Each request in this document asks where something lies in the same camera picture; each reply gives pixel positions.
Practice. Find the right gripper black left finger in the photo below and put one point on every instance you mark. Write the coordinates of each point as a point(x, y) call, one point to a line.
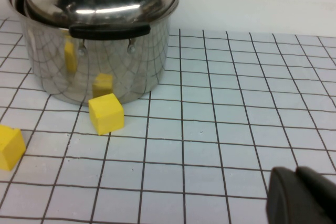
point(286, 200)

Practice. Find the yellow foam cube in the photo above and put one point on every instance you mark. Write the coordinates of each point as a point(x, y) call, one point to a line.
point(10, 148)
point(106, 116)

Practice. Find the white grid tablecloth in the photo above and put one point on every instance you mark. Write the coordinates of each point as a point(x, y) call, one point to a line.
point(210, 129)

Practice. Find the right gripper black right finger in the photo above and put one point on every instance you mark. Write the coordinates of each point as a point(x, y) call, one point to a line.
point(324, 195)

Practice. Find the steel lid black knob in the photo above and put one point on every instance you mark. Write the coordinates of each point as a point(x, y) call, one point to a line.
point(110, 6)

